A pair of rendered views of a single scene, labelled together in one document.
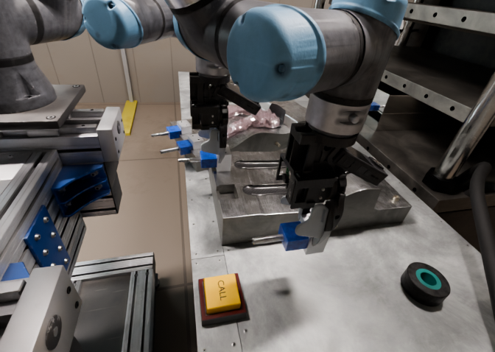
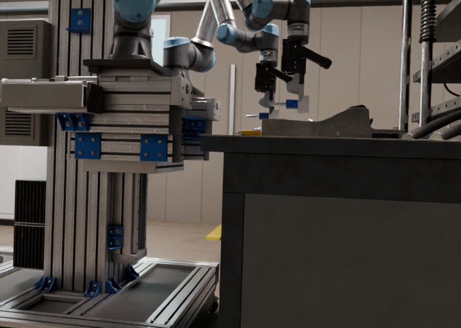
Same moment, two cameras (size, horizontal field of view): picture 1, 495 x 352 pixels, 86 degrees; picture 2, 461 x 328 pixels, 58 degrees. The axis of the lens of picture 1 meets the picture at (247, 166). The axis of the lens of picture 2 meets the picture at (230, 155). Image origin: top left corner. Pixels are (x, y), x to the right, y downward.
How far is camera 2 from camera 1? 1.29 m
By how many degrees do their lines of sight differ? 43
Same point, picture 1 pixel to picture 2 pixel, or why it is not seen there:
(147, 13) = (239, 31)
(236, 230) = (269, 130)
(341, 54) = (279, 1)
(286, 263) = not seen: hidden behind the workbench
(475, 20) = not seen: outside the picture
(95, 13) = (220, 29)
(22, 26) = (189, 55)
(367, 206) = (363, 123)
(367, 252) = not seen: hidden behind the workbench
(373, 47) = (294, 2)
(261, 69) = (256, 3)
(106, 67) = (211, 185)
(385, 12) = not seen: outside the picture
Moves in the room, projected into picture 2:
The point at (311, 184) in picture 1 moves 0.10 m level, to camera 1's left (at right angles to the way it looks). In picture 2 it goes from (287, 57) to (260, 60)
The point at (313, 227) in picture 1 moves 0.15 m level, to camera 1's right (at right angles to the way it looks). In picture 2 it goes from (294, 84) to (341, 82)
